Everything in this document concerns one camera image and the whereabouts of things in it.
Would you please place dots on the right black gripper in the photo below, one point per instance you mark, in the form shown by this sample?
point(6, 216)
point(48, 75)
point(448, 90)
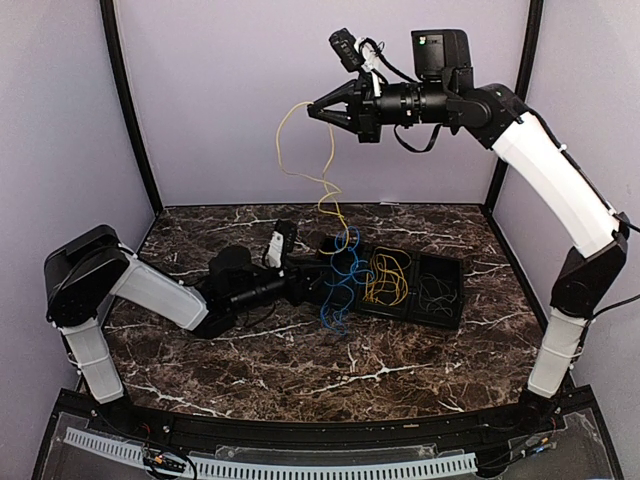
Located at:
point(369, 125)

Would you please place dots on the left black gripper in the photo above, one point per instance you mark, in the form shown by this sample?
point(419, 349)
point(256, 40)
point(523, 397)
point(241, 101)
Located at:
point(294, 278)

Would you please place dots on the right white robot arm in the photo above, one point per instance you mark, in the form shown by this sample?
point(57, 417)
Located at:
point(501, 122)

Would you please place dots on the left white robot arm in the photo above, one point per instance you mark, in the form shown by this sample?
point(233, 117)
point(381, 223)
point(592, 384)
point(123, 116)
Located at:
point(96, 266)

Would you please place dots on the black bin near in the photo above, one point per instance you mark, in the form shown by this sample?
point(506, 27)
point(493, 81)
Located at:
point(338, 282)

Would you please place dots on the black bin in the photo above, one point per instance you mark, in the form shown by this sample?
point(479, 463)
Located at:
point(338, 282)
point(389, 282)
point(439, 292)

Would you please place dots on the black bin middle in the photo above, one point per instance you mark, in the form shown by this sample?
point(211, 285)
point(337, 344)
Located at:
point(389, 282)

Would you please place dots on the black bin far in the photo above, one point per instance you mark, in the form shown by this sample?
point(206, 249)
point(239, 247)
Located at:
point(439, 292)

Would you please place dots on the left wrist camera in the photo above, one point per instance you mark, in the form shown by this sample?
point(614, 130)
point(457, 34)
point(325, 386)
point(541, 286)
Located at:
point(281, 244)

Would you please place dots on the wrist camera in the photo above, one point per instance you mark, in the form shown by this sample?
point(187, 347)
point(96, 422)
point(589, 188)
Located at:
point(438, 56)
point(281, 244)

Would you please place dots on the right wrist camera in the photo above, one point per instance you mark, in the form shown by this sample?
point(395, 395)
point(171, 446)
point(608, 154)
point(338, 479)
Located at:
point(438, 56)

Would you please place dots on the left black corner post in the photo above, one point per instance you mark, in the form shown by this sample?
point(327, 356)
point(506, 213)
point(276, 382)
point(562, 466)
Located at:
point(128, 110)

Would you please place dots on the white slotted cable duct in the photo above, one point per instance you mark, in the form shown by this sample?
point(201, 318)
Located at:
point(253, 463)

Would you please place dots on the black front rail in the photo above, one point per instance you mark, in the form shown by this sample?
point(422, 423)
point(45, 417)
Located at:
point(485, 429)

